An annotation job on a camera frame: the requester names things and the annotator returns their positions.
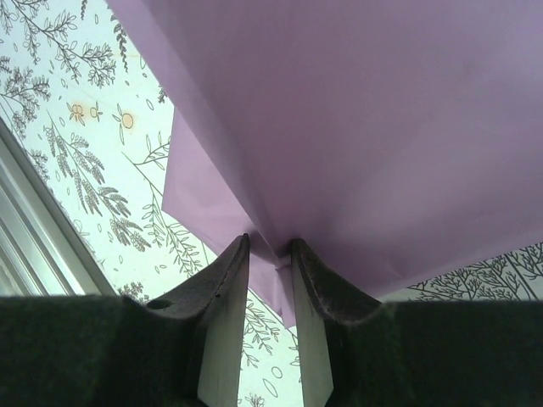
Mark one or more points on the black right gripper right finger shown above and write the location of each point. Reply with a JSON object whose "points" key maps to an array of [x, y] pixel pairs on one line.
{"points": [[424, 352]]}

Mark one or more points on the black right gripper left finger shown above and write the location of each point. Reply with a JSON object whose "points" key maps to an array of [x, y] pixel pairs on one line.
{"points": [[127, 352]]}

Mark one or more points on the floral tablecloth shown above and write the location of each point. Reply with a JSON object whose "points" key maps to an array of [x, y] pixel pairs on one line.
{"points": [[63, 148]]}

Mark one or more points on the pink and purple wrapping paper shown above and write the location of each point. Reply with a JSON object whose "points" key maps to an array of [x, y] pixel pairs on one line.
{"points": [[339, 106]]}

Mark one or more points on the aluminium frame rail bed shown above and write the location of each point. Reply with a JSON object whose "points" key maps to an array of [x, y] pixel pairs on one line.
{"points": [[25, 220]]}

